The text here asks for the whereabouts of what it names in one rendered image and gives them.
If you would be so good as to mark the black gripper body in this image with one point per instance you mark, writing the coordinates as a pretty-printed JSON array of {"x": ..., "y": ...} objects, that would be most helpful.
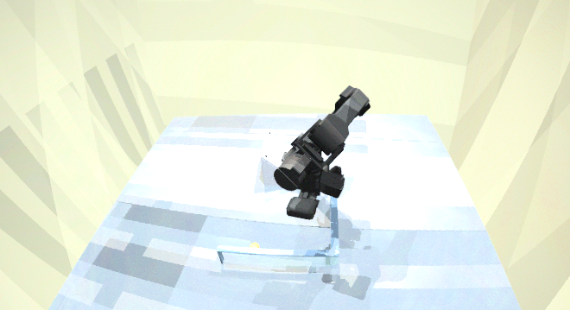
[{"x": 304, "y": 206}]

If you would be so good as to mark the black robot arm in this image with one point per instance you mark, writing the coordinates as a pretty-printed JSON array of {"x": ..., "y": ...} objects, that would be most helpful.
[{"x": 327, "y": 136}]

